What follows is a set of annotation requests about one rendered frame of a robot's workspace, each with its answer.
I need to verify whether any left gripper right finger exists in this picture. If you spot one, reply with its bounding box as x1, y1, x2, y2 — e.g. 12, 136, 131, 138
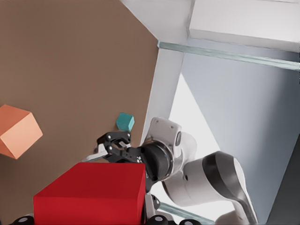
145, 194, 170, 225

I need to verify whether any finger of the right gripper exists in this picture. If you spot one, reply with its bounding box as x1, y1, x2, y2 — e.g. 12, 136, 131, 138
81, 144, 141, 164
93, 131, 132, 153

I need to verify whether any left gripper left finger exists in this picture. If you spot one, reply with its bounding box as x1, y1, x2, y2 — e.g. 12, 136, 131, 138
13, 216, 35, 225

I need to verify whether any red wooden cube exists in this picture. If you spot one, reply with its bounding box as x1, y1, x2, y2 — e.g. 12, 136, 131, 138
33, 162, 147, 225

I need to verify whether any teal blue wooden cube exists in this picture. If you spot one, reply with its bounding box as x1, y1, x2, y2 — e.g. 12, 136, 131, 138
115, 112, 135, 131

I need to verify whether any orange wooden cube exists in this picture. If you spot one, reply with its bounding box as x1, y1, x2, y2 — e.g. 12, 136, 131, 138
0, 105, 44, 160

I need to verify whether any silver frame post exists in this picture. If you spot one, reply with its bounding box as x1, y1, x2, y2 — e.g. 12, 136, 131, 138
119, 0, 300, 52
156, 40, 300, 71
140, 45, 186, 147

